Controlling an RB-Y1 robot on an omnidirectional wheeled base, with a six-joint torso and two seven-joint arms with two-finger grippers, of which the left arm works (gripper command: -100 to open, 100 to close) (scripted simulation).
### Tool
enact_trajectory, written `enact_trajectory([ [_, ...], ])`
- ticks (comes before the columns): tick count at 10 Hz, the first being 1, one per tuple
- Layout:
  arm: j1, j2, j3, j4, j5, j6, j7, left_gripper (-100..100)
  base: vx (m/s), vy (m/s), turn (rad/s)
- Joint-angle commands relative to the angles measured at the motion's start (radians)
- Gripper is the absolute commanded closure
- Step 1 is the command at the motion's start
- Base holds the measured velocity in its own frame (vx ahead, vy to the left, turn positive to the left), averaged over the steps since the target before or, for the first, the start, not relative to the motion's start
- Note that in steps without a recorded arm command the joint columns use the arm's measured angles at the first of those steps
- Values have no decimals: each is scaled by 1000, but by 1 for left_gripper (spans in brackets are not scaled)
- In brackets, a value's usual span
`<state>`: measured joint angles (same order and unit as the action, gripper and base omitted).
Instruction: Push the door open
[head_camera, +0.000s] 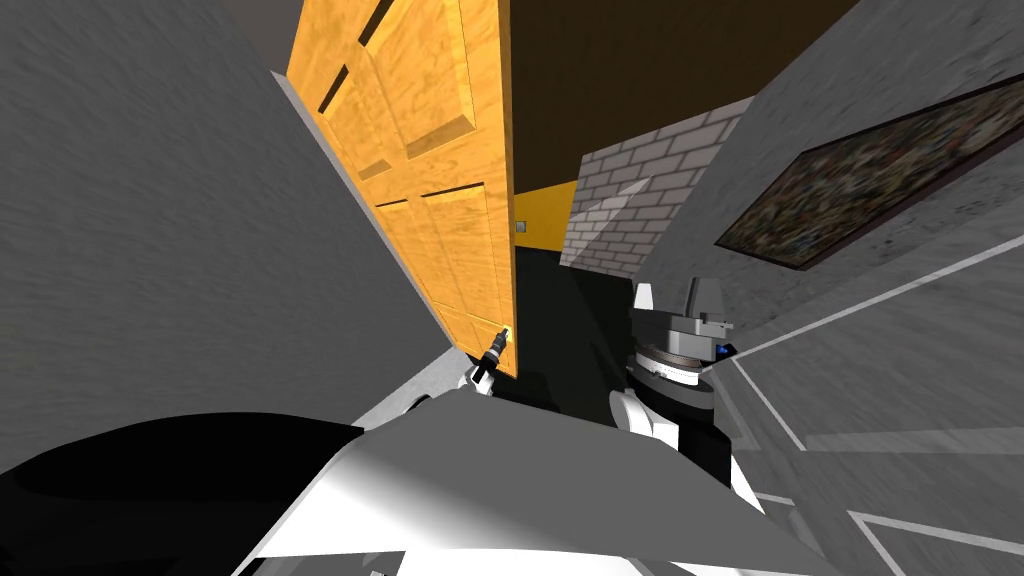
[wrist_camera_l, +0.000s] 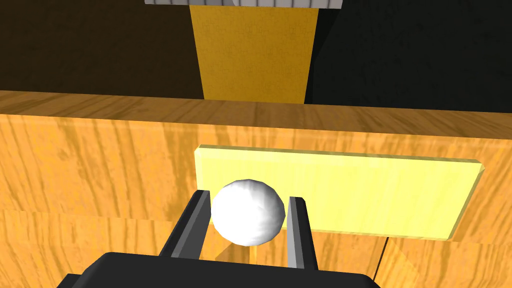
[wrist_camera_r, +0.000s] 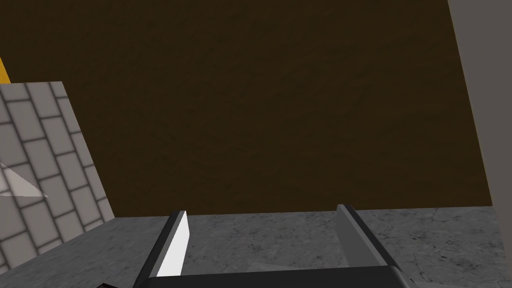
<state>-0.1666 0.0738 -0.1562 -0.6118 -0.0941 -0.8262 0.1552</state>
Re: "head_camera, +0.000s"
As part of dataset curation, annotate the orange wooden door leaf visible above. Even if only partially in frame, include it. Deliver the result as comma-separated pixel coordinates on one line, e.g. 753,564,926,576
285,0,521,380

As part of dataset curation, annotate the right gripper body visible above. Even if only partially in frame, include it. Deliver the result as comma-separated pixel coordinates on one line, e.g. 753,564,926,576
629,307,737,363

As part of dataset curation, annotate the dark framed wall picture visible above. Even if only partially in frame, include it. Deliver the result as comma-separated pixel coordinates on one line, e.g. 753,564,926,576
713,75,1024,273

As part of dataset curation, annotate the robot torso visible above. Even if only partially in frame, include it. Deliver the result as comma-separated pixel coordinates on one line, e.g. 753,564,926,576
231,387,843,576

